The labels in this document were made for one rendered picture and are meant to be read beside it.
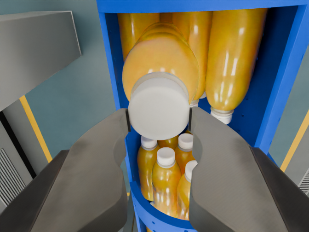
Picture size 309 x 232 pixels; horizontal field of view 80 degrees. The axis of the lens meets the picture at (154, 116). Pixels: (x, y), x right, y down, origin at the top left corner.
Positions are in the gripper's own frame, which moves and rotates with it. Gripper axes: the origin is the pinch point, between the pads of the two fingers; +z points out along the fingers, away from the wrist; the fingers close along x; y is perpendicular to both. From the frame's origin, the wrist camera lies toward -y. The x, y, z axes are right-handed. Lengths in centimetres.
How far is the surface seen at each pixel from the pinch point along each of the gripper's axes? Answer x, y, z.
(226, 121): 11.7, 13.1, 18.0
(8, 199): -147, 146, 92
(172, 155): 1.9, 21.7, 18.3
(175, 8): 1.5, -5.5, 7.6
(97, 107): -59, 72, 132
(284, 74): 13.2, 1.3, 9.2
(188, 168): 4.8, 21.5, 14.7
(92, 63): -54, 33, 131
